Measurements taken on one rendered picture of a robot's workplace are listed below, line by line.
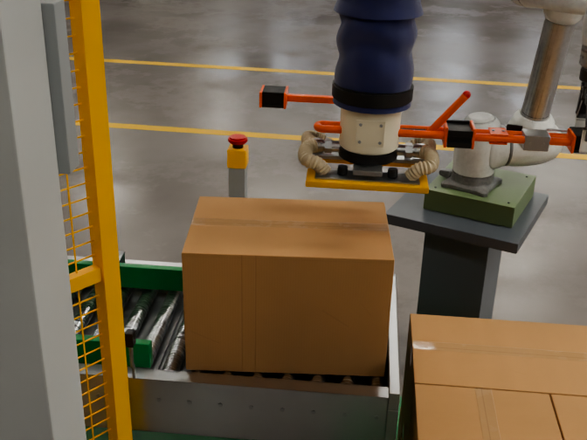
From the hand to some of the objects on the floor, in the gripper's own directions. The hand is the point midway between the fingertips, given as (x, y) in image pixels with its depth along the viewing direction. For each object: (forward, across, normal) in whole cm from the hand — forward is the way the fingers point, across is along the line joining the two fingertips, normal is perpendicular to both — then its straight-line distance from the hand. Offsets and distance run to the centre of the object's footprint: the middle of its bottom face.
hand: (582, 138), depth 232 cm
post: (+127, -50, -105) cm, 172 cm away
